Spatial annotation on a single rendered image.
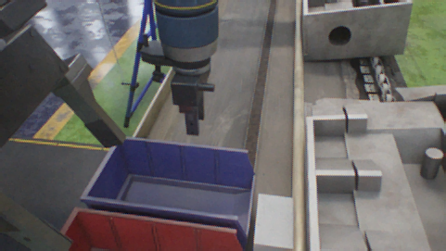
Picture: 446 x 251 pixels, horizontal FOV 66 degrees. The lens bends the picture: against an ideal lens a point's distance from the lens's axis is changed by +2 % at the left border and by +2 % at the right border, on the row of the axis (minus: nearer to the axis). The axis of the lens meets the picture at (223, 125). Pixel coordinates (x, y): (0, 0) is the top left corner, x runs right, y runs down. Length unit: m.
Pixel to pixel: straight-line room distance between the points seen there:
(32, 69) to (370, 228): 0.57
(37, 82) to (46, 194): 1.25
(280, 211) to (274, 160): 0.26
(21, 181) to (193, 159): 0.99
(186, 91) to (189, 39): 0.10
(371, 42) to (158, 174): 0.94
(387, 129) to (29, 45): 0.72
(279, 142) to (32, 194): 1.03
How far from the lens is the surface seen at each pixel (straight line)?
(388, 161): 0.79
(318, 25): 1.37
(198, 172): 0.85
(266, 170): 0.94
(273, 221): 0.72
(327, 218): 0.69
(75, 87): 0.37
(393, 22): 1.41
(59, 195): 1.54
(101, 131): 0.40
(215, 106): 1.15
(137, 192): 0.91
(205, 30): 0.58
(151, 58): 0.64
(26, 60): 0.34
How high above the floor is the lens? 1.45
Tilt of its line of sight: 41 degrees down
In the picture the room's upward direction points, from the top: straight up
